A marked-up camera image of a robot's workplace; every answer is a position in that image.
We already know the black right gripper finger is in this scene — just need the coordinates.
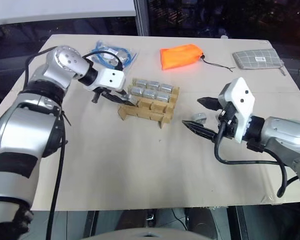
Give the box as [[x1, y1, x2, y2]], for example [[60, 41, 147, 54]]
[[196, 96, 223, 111], [181, 119, 220, 144]]

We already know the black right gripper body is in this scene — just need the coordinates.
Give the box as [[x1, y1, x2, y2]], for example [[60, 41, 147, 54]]
[[215, 102, 239, 141]]

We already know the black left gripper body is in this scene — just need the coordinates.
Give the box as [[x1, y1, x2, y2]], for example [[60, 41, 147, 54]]
[[89, 86, 114, 104]]

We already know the wooden rack tray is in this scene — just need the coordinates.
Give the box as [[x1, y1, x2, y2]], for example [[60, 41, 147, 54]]
[[117, 77, 181, 130]]

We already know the cardboard sheet table cover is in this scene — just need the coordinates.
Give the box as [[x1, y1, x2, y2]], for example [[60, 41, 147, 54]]
[[0, 34, 300, 212]]

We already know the grey plaid zipper pouch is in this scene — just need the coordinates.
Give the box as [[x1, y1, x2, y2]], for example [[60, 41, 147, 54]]
[[232, 47, 287, 76]]

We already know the white panel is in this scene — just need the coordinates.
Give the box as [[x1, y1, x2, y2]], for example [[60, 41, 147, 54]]
[[0, 0, 137, 27]]

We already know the dark rounded shape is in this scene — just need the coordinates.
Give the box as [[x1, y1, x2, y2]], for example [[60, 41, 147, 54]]
[[186, 206, 231, 240]]

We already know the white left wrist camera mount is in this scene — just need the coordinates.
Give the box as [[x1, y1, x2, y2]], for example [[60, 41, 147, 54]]
[[85, 67, 127, 92]]

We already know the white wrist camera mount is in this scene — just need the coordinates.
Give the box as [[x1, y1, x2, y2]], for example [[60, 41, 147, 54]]
[[218, 76, 256, 144], [85, 67, 127, 92]]

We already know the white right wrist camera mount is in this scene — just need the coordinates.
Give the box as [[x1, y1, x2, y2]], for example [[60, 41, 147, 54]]
[[218, 76, 256, 144]]

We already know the clear bag with blue cable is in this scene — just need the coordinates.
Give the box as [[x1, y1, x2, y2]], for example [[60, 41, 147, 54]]
[[86, 40, 141, 70]]

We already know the orange drawstring pouch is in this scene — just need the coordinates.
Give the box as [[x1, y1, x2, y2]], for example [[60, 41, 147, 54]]
[[159, 43, 237, 73]]

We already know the thin black cable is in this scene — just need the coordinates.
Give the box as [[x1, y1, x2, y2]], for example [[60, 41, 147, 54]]
[[170, 207, 190, 232]]

